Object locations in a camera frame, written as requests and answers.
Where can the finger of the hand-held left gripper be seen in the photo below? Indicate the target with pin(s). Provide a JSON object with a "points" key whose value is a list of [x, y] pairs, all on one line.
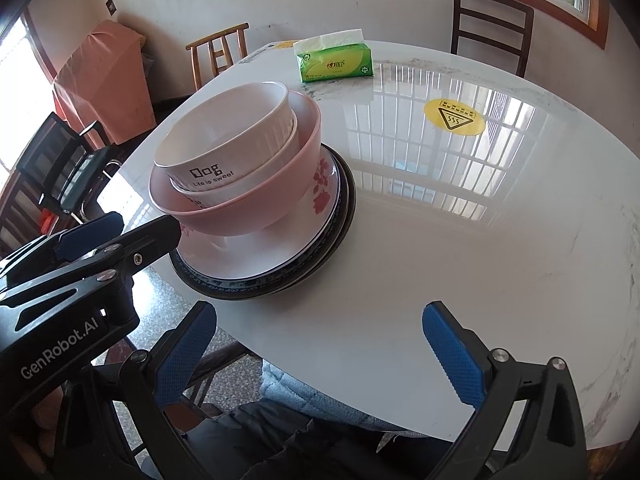
{"points": [[150, 237], [85, 240]]}

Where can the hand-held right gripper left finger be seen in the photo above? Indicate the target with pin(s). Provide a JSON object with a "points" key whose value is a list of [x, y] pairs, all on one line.
{"points": [[185, 355]]}

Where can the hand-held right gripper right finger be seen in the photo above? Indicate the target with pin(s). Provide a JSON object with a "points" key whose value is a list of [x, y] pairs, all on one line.
{"points": [[452, 355]]}

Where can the large oval blue-white plate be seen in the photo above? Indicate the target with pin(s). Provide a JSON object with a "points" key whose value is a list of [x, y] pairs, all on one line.
{"points": [[235, 297]]}

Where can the round blue-white patterned plate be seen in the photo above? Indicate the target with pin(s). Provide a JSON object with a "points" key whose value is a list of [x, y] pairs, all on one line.
{"points": [[235, 286]]}

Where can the pink bowl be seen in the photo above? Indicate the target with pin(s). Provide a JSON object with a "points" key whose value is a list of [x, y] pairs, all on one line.
{"points": [[240, 217]]}

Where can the large white orange-striped bowl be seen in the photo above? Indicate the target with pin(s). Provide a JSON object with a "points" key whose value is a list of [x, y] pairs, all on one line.
{"points": [[240, 185]]}

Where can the white plate with pink flowers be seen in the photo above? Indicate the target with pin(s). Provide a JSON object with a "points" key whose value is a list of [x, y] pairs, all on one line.
{"points": [[260, 255]]}

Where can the white bowl with blue cartoon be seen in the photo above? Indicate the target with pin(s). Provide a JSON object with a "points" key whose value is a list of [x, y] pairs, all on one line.
{"points": [[220, 125]]}

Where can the black mesh chair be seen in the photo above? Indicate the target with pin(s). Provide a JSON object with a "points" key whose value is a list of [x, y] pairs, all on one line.
{"points": [[55, 145]]}

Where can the light blue quilted garment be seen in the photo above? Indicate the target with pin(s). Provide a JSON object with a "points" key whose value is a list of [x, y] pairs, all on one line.
{"points": [[310, 400]]}

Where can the dark padded jacket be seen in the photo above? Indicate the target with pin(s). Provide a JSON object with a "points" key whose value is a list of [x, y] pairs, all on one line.
{"points": [[300, 455]]}

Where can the cabinet under pink cloth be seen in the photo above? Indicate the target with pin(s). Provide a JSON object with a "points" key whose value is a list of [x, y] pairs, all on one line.
{"points": [[105, 85]]}

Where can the light wooden chair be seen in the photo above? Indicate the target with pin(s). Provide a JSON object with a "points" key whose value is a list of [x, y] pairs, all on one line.
{"points": [[244, 40]]}

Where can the round yellow warning sticker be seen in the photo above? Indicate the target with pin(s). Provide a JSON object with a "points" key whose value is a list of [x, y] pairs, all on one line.
{"points": [[452, 120]]}

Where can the green tissue pack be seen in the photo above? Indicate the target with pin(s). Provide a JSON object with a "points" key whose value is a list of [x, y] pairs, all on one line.
{"points": [[335, 62]]}

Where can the dark wooden chair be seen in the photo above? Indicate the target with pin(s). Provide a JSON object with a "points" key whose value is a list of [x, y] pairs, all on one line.
{"points": [[492, 0]]}

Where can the black wall switch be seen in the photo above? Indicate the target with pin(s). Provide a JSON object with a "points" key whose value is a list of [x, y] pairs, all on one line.
{"points": [[111, 6]]}

